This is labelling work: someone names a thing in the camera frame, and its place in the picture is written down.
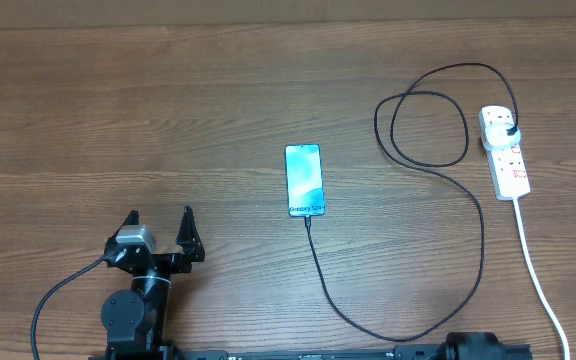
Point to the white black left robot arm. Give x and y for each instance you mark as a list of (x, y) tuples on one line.
[(135, 319)]

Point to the Samsung Galaxy smartphone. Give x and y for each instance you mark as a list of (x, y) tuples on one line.
[(304, 179)]

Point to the white charger plug adapter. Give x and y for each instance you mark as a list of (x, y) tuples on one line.
[(500, 136)]

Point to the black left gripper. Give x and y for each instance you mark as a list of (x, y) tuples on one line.
[(179, 264)]

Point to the white power strip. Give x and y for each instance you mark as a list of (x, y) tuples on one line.
[(507, 166)]

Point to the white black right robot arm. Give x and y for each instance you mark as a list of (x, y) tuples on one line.
[(457, 346)]

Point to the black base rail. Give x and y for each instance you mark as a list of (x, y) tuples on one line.
[(400, 352)]

